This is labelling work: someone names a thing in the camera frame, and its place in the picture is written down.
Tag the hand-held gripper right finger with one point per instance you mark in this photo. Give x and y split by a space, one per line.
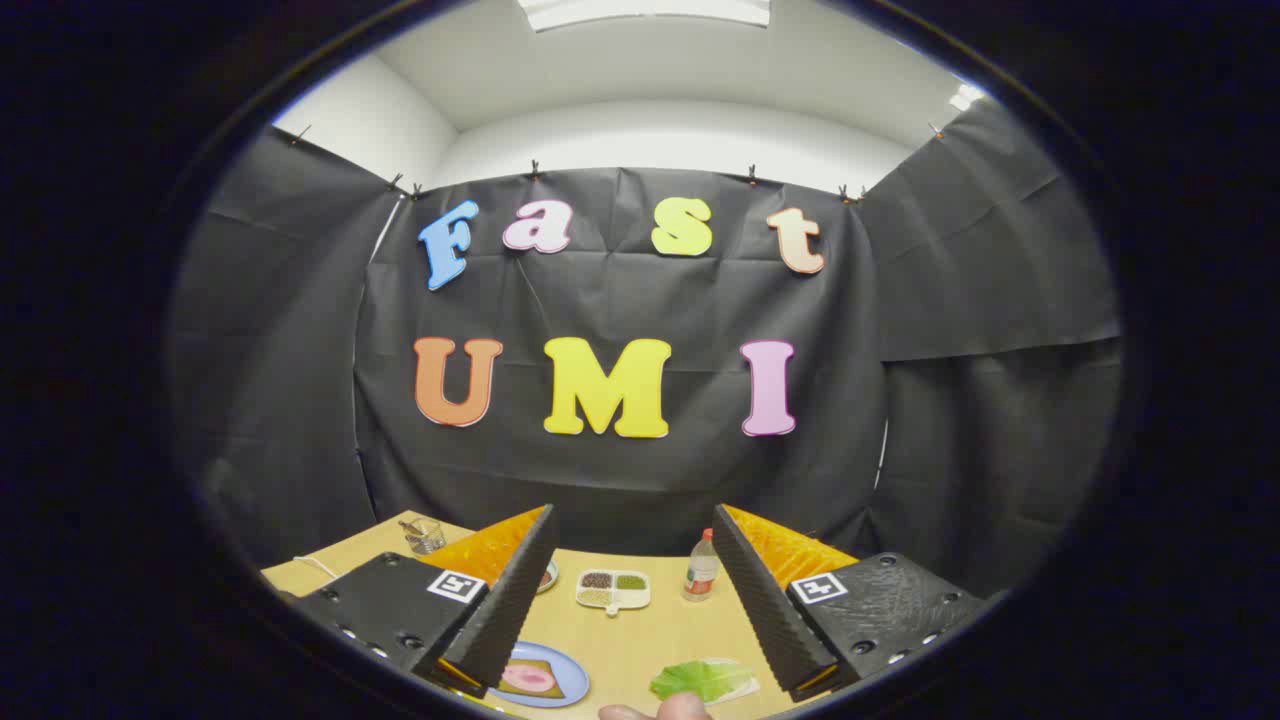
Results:
765 600

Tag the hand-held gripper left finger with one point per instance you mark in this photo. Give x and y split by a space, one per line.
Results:
505 600

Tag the green lettuce leaf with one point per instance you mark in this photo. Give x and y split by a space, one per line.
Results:
695 680

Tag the pale green plate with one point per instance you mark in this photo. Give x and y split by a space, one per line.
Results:
549 580

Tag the clear water bottle red cap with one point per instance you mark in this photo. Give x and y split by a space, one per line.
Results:
701 570

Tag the pink ham slice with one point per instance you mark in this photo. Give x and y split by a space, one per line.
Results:
528 679

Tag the pile of yellow beans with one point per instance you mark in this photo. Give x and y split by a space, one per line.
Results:
594 597

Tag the small white plate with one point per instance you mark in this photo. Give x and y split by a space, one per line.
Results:
748 688

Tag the pile of dark beans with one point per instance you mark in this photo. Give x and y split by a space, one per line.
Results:
597 579

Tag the light blue plate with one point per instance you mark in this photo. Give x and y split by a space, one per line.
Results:
570 675

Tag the clear utensil holder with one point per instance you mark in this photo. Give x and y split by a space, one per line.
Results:
425 538

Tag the brown bread slice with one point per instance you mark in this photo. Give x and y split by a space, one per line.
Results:
553 690

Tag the white compartment dish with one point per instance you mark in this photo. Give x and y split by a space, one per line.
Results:
612 598

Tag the pile of green beans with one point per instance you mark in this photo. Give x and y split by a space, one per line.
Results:
630 581

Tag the black backdrop cloth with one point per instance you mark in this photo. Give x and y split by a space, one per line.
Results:
650 300

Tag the ceiling light panel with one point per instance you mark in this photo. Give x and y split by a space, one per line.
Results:
645 10

